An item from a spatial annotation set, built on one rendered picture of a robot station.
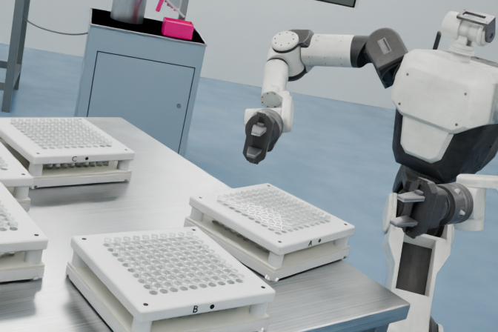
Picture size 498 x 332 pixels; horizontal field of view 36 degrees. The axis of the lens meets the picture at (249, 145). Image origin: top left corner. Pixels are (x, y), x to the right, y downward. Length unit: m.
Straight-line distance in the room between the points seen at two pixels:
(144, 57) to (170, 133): 0.45
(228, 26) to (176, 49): 2.84
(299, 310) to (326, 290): 0.11
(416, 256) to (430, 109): 0.38
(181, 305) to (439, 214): 0.70
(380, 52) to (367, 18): 5.22
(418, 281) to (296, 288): 0.64
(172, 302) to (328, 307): 0.36
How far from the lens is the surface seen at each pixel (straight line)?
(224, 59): 7.04
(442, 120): 1.94
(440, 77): 1.94
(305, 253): 1.52
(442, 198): 1.64
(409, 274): 2.02
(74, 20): 6.90
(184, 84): 4.22
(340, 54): 2.13
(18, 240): 1.26
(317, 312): 1.37
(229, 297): 1.19
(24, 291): 1.27
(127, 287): 1.16
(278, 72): 2.11
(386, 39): 2.09
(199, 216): 1.55
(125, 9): 4.36
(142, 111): 4.24
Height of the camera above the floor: 1.45
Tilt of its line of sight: 16 degrees down
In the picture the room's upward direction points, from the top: 13 degrees clockwise
